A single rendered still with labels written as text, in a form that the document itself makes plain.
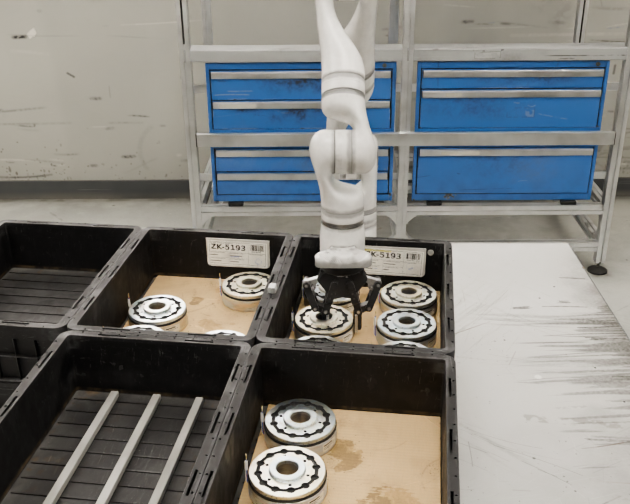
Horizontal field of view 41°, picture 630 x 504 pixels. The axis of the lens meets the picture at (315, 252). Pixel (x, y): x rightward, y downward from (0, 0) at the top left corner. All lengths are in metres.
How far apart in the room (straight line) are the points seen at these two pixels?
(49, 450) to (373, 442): 0.46
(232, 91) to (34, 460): 2.22
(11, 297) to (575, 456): 1.06
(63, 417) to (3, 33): 3.17
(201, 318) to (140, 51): 2.75
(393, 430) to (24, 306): 0.76
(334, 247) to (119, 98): 2.99
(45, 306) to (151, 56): 2.65
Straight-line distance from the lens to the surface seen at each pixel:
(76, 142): 4.38
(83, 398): 1.37
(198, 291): 1.63
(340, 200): 1.33
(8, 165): 4.53
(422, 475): 1.18
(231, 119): 3.30
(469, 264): 2.04
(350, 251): 1.34
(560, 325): 1.82
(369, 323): 1.51
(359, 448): 1.22
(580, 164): 3.49
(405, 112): 3.27
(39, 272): 1.79
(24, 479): 1.24
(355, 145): 1.30
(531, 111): 3.37
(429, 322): 1.46
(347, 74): 1.35
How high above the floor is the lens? 1.59
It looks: 25 degrees down
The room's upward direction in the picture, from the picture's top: straight up
